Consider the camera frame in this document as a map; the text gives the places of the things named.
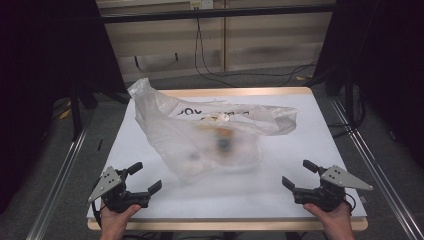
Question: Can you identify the hanging black cable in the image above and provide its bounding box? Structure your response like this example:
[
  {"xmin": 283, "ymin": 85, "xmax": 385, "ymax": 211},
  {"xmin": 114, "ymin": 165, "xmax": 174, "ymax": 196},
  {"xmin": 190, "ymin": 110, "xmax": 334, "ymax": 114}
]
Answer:
[{"xmin": 193, "ymin": 17, "xmax": 231, "ymax": 88}]

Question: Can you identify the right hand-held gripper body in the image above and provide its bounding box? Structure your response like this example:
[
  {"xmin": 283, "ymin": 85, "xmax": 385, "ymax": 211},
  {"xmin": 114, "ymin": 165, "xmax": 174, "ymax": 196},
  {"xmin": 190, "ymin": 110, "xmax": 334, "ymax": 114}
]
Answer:
[{"xmin": 293, "ymin": 165, "xmax": 374, "ymax": 213}]

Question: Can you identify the translucent white plastic bag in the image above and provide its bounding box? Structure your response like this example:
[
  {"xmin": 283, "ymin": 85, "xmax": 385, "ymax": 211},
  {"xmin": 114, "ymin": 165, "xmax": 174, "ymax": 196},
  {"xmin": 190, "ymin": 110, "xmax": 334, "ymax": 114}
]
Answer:
[{"xmin": 127, "ymin": 77, "xmax": 298, "ymax": 184}]

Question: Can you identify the aluminium floor rail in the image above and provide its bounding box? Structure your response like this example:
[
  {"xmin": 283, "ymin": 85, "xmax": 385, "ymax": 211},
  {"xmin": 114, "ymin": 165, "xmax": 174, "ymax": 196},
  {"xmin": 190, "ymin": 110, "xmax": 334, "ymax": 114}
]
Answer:
[
  {"xmin": 25, "ymin": 114, "xmax": 94, "ymax": 240},
  {"xmin": 329, "ymin": 97, "xmax": 424, "ymax": 240}
]

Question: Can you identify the black curtain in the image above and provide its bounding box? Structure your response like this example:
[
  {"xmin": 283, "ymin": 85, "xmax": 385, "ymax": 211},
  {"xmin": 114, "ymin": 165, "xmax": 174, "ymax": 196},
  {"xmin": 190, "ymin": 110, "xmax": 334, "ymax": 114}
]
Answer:
[
  {"xmin": 313, "ymin": 0, "xmax": 424, "ymax": 168},
  {"xmin": 0, "ymin": 0, "xmax": 129, "ymax": 214}
]

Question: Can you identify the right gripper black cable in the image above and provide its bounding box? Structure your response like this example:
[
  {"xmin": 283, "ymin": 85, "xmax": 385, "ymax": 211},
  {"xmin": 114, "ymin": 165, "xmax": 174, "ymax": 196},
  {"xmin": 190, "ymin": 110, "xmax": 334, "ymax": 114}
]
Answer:
[{"xmin": 344, "ymin": 192, "xmax": 357, "ymax": 215}]

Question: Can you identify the orange and dark object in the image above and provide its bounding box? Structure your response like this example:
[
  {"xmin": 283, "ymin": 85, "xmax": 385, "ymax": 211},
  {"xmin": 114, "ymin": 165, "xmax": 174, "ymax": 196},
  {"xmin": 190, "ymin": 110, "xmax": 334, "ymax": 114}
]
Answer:
[{"xmin": 196, "ymin": 124, "xmax": 235, "ymax": 158}]

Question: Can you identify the black metal stand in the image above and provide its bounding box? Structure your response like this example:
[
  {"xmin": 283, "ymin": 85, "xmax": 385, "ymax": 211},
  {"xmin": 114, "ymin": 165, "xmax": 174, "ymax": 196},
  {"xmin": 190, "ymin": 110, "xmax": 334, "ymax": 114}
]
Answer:
[
  {"xmin": 324, "ymin": 66, "xmax": 357, "ymax": 129},
  {"xmin": 68, "ymin": 84, "xmax": 101, "ymax": 142}
]

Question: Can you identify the white table mat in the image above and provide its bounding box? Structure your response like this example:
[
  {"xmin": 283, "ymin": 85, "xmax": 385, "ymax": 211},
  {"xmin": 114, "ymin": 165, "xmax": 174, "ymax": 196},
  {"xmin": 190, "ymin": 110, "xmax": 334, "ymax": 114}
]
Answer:
[{"xmin": 86, "ymin": 94, "xmax": 368, "ymax": 221}]

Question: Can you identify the black horizontal bar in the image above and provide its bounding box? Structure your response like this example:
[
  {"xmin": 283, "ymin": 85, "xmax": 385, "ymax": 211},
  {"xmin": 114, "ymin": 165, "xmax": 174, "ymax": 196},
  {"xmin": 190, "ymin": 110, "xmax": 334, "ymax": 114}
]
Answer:
[{"xmin": 99, "ymin": 3, "xmax": 338, "ymax": 25}]

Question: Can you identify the person's left hand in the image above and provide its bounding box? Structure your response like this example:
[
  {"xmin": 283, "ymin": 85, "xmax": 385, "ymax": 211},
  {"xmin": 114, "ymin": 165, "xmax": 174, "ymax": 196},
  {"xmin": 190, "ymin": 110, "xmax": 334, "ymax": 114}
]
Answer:
[{"xmin": 99, "ymin": 204, "xmax": 142, "ymax": 240}]

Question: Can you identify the person's right hand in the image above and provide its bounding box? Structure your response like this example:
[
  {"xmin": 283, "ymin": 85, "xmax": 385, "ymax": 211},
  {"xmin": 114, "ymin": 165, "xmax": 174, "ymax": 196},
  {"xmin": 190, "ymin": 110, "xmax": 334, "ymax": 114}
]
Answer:
[{"xmin": 302, "ymin": 201, "xmax": 356, "ymax": 240}]

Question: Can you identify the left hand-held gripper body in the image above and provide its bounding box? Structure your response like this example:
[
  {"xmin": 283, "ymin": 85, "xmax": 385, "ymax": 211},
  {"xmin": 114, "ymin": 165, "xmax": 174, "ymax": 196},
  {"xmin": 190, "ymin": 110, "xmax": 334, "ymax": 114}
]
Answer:
[{"xmin": 88, "ymin": 165, "xmax": 151, "ymax": 214}]

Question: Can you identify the white wall socket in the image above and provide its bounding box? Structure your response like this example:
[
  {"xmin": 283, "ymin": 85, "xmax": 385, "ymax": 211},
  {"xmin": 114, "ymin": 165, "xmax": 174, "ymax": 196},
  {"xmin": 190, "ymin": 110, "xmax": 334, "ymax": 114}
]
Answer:
[{"xmin": 189, "ymin": 0, "xmax": 214, "ymax": 11}]

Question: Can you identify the black floor cable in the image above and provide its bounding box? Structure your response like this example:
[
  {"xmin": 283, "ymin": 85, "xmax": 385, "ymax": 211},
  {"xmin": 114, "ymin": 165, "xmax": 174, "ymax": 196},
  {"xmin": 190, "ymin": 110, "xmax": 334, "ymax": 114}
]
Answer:
[{"xmin": 198, "ymin": 59, "xmax": 318, "ymax": 88}]

